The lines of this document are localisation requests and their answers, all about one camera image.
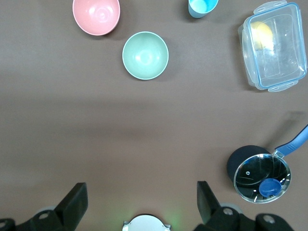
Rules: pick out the clear plastic lidded container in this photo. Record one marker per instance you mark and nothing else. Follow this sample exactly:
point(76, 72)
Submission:
point(281, 60)

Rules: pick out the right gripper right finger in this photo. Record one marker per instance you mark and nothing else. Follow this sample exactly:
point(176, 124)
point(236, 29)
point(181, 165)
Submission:
point(209, 207)

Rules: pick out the light blue cup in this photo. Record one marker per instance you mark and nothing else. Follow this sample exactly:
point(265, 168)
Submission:
point(202, 7)

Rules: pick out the pink bowl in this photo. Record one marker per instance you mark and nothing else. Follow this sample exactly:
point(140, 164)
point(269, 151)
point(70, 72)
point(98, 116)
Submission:
point(96, 14)

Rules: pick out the pale green bowl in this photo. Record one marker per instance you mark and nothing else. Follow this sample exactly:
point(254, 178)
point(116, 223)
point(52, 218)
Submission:
point(145, 55)

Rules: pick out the brown tablecloth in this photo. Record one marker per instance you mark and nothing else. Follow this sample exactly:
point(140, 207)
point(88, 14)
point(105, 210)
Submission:
point(96, 125)

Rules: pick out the yellow lemon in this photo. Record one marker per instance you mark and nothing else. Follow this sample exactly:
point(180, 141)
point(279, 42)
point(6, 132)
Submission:
point(262, 34)

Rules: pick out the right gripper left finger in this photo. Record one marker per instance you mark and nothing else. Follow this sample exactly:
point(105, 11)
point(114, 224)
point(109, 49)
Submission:
point(72, 204)

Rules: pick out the glass lid blue knob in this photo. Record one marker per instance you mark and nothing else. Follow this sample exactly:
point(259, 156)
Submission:
point(255, 175)

